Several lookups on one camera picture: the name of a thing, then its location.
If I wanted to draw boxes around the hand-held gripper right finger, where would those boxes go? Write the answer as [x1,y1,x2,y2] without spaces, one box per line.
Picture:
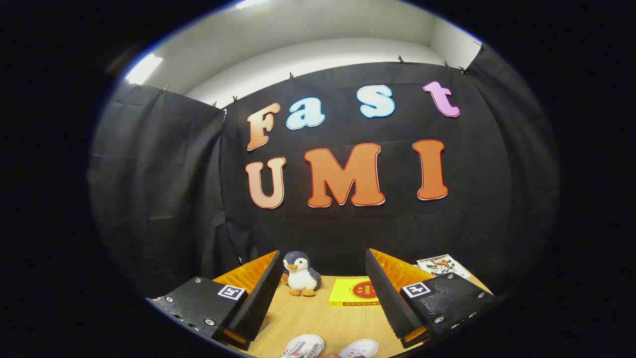
[365,248,500,349]

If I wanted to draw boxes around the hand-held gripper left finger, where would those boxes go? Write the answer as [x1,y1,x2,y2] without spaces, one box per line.
[148,250,285,351]

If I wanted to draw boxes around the white canvas shoe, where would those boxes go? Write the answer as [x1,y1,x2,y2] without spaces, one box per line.
[281,334,325,358]
[339,339,379,358]

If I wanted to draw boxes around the yellow book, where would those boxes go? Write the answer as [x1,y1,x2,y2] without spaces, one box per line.
[328,278,383,307]

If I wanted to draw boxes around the plush penguin toy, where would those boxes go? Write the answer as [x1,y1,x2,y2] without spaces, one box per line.
[281,251,322,297]

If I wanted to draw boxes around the white illustrated book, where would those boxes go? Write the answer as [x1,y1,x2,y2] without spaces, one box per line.
[416,255,472,280]

